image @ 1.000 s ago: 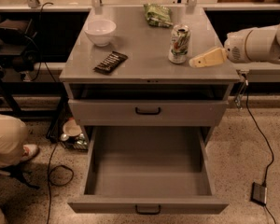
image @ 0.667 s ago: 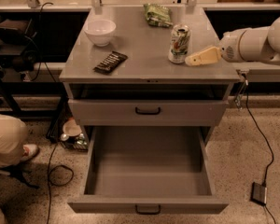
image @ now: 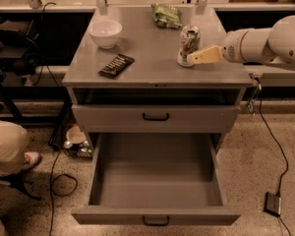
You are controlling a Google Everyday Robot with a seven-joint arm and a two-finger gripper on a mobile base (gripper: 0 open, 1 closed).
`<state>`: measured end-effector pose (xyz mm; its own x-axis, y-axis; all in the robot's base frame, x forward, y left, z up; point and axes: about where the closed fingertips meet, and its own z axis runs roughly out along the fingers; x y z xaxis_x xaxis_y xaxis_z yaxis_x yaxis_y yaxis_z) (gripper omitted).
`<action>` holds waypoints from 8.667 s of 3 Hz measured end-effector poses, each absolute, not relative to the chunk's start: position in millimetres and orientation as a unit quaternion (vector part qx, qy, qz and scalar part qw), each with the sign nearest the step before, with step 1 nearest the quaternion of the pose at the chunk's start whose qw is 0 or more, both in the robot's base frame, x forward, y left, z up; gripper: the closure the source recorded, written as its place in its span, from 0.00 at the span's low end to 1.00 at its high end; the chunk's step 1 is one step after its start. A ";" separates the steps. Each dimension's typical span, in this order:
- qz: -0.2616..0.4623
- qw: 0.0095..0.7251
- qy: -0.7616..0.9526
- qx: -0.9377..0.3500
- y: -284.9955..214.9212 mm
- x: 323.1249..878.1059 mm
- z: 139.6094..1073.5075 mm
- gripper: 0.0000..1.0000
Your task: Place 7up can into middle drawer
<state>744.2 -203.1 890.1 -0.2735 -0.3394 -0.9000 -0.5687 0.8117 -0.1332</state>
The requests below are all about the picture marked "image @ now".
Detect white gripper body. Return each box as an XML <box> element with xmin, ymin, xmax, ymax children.
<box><xmin>222</xmin><ymin>29</ymin><xmax>250</xmax><ymax>63</ymax></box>

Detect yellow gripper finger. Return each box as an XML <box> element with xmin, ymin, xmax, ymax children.
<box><xmin>187</xmin><ymin>45</ymin><xmax>223</xmax><ymax>65</ymax></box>

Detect green white 7up can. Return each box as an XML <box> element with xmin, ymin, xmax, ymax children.
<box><xmin>177</xmin><ymin>26</ymin><xmax>201</xmax><ymax>67</ymax></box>

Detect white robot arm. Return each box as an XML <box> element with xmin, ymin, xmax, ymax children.
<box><xmin>187</xmin><ymin>15</ymin><xmax>295</xmax><ymax>71</ymax></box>

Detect grey drawer cabinet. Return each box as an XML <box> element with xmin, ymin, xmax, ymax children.
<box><xmin>62</xmin><ymin>6</ymin><xmax>254</xmax><ymax>135</ymax></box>

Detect closed grey top drawer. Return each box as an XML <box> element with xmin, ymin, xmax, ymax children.
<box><xmin>72</xmin><ymin>104</ymin><xmax>240</xmax><ymax>133</ymax></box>

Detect open grey middle drawer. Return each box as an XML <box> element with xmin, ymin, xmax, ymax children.
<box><xmin>72</xmin><ymin>133</ymin><xmax>240</xmax><ymax>226</ymax></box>

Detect green chip bag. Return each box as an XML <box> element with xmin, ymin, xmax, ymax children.
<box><xmin>150</xmin><ymin>4</ymin><xmax>182</xmax><ymax>29</ymax></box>

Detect dark snack bar packet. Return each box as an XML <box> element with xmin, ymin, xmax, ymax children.
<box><xmin>98</xmin><ymin>54</ymin><xmax>135</xmax><ymax>79</ymax></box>

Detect white ceramic bowl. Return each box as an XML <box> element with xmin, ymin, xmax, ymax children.
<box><xmin>88</xmin><ymin>21</ymin><xmax>123</xmax><ymax>49</ymax></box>

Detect black power adapter box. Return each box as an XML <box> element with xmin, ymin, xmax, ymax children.
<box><xmin>265</xmin><ymin>192</ymin><xmax>281</xmax><ymax>217</ymax></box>

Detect basket of dishes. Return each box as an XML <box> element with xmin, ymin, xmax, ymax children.
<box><xmin>62</xmin><ymin>124</ymin><xmax>92</xmax><ymax>159</ymax></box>

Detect black equipment on shelf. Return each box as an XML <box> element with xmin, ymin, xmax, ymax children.
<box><xmin>0</xmin><ymin>16</ymin><xmax>40</xmax><ymax>76</ymax></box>

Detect white sneaker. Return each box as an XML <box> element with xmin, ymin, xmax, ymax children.
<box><xmin>21</xmin><ymin>151</ymin><xmax>41</xmax><ymax>171</ymax></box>

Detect person leg beige trousers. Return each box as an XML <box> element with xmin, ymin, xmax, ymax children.
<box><xmin>0</xmin><ymin>121</ymin><xmax>30</xmax><ymax>177</ymax></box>

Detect black floor cable right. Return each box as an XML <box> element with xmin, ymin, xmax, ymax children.
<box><xmin>258</xmin><ymin>82</ymin><xmax>295</xmax><ymax>236</ymax></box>

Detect black floor cable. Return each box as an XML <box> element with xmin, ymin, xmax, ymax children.
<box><xmin>258</xmin><ymin>82</ymin><xmax>295</xmax><ymax>236</ymax></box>
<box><xmin>47</xmin><ymin>149</ymin><xmax>79</xmax><ymax>236</ymax></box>

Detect black floor cable left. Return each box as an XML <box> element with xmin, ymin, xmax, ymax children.
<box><xmin>47</xmin><ymin>149</ymin><xmax>79</xmax><ymax>236</ymax></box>

